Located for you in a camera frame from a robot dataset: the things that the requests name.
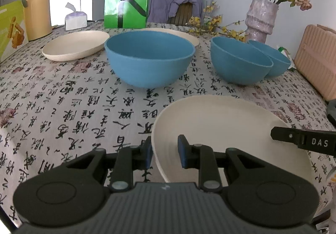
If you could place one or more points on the cream round plate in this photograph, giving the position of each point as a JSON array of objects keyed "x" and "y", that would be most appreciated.
[
  {"x": 223, "y": 123},
  {"x": 76, "y": 44},
  {"x": 187, "y": 37}
]

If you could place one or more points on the green and white packet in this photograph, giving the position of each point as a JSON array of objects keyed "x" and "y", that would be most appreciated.
[{"x": 284, "y": 50}]

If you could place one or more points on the calligraphy printed tablecloth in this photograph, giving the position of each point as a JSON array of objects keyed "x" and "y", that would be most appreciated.
[{"x": 65, "y": 105}]

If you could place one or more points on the yellow flower branch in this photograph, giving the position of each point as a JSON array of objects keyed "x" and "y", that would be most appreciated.
[{"x": 210, "y": 23}]

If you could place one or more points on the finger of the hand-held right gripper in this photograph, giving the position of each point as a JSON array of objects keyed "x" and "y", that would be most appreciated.
[{"x": 286, "y": 135}]

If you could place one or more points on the wooden chair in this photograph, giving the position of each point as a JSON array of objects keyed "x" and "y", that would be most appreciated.
[{"x": 183, "y": 14}]

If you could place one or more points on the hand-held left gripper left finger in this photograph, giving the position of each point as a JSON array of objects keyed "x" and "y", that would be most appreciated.
[{"x": 148, "y": 153}]

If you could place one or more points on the pale pink ceramic vase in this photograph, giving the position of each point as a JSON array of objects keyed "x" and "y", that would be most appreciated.
[{"x": 260, "y": 21}]

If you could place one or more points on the yellow thermos jug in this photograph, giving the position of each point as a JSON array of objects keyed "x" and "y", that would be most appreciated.
[{"x": 36, "y": 13}]

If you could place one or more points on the yellow-green snack box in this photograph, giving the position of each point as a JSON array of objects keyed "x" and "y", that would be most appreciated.
[{"x": 11, "y": 31}]

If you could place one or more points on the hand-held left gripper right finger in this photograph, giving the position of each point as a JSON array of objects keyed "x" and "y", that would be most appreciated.
[{"x": 182, "y": 152}]

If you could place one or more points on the blue bowl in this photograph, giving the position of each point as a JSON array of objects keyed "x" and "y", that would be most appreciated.
[
  {"x": 278, "y": 63},
  {"x": 236, "y": 68},
  {"x": 149, "y": 65}
]

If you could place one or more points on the purple jacket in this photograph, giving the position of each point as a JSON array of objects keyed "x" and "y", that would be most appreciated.
[{"x": 162, "y": 5}]

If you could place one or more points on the white tissue box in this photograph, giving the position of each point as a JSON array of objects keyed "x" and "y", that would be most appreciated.
[{"x": 76, "y": 19}]

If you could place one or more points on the pink ribbed case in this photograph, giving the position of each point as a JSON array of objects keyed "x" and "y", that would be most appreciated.
[{"x": 315, "y": 65}]

